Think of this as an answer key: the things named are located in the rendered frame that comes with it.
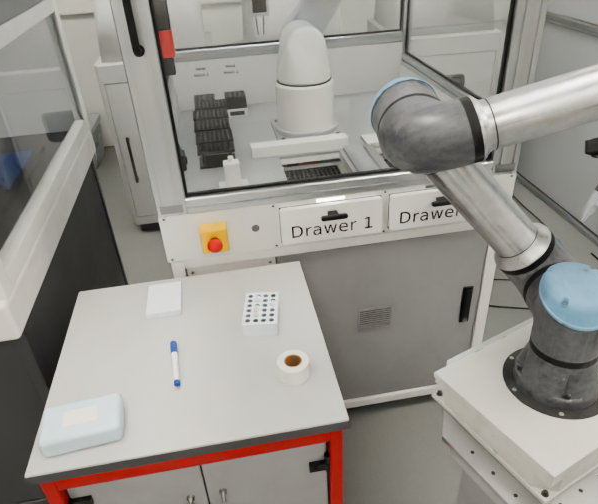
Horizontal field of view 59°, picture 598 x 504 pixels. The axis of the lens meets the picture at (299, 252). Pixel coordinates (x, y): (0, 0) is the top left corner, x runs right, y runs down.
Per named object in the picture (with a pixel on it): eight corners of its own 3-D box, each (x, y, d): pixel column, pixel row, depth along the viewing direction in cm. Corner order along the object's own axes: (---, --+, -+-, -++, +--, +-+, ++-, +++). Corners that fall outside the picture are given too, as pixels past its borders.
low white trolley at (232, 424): (349, 601, 146) (349, 419, 105) (119, 651, 139) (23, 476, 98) (309, 431, 195) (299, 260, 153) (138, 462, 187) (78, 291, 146)
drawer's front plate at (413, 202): (484, 218, 157) (489, 184, 151) (389, 230, 153) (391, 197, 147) (481, 215, 158) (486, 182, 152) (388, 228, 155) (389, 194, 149)
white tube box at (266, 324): (277, 335, 127) (276, 323, 125) (243, 336, 127) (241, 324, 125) (279, 303, 137) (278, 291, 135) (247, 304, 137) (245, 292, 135)
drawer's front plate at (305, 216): (381, 232, 153) (382, 198, 147) (282, 245, 150) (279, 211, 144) (379, 229, 155) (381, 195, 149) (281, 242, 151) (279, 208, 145)
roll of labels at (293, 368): (303, 389, 112) (302, 375, 110) (273, 381, 114) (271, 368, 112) (314, 366, 118) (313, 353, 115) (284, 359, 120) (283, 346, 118)
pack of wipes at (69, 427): (125, 404, 111) (120, 389, 109) (124, 440, 103) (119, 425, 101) (49, 421, 108) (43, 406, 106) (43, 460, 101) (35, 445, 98)
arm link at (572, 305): (543, 365, 91) (558, 302, 84) (517, 316, 103) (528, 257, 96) (615, 362, 90) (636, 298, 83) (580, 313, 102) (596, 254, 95)
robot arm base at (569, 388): (616, 384, 99) (629, 344, 94) (569, 424, 92) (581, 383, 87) (542, 343, 110) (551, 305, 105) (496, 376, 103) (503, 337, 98)
